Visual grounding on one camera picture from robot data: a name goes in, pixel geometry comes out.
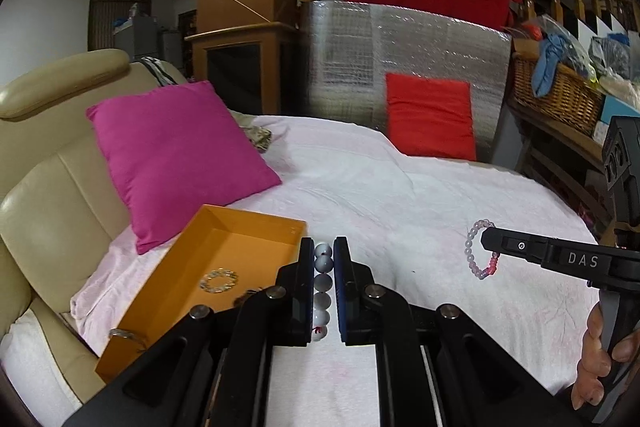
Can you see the magenta pillow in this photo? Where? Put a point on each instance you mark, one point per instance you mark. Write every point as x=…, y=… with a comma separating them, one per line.
x=185, y=157

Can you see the pile of plastic bags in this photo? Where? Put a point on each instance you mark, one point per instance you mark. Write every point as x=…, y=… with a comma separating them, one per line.
x=610, y=52

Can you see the person's right hand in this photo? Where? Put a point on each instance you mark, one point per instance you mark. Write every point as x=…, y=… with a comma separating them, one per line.
x=592, y=357

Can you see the silver foil insulation mat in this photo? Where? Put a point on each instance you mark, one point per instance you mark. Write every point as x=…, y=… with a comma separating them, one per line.
x=340, y=57

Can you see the wicker basket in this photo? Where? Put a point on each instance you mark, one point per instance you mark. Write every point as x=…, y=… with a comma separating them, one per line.
x=560, y=102

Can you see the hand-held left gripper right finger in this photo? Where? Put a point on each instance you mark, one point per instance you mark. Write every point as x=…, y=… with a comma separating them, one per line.
x=342, y=297

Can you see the red pillow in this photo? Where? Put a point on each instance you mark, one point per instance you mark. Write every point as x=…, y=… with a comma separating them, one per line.
x=430, y=117

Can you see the wooden side table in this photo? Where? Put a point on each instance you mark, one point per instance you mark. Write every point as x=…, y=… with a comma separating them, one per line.
x=565, y=141

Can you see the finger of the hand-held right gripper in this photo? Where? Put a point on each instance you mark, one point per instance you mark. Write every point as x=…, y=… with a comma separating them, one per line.
x=515, y=247

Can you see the striped cloth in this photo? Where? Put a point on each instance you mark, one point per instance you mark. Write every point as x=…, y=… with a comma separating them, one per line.
x=157, y=72

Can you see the silver bangle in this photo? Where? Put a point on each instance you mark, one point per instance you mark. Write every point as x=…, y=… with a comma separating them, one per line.
x=120, y=332

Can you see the blue cloth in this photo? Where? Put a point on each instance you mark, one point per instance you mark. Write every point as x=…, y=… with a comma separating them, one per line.
x=547, y=62

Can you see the pale pink blanket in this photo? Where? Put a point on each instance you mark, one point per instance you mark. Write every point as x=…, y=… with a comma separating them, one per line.
x=400, y=207

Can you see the beige leather sofa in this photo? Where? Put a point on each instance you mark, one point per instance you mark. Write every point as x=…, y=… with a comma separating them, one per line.
x=50, y=207

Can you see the white towel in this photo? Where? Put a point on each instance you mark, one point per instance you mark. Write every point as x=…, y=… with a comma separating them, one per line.
x=30, y=357

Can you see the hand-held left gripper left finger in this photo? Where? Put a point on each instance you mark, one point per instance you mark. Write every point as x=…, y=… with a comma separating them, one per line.
x=304, y=297

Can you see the light blue box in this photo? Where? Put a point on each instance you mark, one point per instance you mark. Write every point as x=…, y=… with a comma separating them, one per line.
x=617, y=112

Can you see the grey refrigerator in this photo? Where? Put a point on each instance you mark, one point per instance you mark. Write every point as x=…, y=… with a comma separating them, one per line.
x=145, y=37

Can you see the orange cardboard box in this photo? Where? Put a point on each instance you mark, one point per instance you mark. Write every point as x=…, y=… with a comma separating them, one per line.
x=165, y=287

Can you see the camouflage cloth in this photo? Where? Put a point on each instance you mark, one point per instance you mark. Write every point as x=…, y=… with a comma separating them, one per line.
x=257, y=137

